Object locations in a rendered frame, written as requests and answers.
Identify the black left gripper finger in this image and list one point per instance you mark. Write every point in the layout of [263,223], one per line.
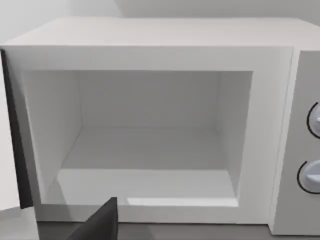
[103,222]

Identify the pale microwave oven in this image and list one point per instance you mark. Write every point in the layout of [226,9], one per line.
[160,120]

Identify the black microwave door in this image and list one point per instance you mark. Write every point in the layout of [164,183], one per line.
[15,140]

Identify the grey microwave knob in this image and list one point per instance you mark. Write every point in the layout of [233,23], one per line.
[310,177]
[315,120]

